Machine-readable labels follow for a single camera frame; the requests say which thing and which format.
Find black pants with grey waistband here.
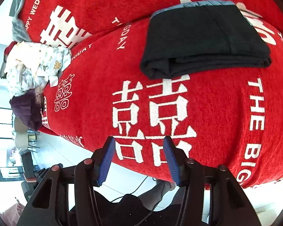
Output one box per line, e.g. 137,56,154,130
140,0,271,80

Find pink sleeve forearm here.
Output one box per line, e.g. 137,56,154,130
0,202,25,226

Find white floral clothing pile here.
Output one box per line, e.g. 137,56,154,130
4,42,72,97

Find person's leg and foot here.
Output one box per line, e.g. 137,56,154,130
138,180,176,210

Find red blanket with white characters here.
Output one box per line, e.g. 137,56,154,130
20,0,283,188

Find dark purple garment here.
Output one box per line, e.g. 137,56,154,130
9,89,45,131

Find grey cloth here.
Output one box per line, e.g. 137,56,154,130
12,0,32,42

